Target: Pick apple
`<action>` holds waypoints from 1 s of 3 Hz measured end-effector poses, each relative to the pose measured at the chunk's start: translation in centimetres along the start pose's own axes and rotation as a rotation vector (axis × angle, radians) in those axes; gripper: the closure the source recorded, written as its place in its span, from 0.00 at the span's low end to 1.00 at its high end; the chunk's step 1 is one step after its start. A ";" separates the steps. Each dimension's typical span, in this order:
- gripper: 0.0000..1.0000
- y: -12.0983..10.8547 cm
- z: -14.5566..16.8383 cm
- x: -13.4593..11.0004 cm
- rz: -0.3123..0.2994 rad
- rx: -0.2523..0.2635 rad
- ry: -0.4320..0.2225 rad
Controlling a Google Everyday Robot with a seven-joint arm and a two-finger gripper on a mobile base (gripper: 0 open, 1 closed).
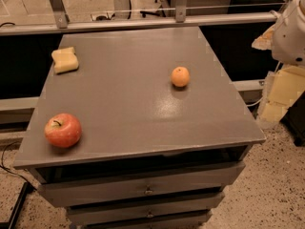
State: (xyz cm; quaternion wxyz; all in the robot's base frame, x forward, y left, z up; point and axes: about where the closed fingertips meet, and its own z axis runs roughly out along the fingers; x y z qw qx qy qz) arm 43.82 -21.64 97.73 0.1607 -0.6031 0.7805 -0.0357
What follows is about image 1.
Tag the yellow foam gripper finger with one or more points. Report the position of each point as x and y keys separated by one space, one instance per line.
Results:
x=280 y=92
x=264 y=41

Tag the red apple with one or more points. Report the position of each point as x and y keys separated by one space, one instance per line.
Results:
x=63 y=130

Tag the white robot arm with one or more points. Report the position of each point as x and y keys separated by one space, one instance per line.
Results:
x=286 y=41

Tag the orange fruit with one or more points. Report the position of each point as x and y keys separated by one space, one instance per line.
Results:
x=180 y=77

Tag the grey drawer cabinet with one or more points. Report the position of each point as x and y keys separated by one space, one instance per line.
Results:
x=151 y=155

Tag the white power strip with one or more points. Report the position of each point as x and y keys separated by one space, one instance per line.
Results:
x=102 y=17

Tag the yellow sponge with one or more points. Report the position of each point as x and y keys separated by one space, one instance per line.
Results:
x=64 y=60

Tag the metal frame rail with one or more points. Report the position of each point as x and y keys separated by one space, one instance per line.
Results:
x=64 y=16

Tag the black floor frame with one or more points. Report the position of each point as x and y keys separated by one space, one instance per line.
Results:
x=14 y=215

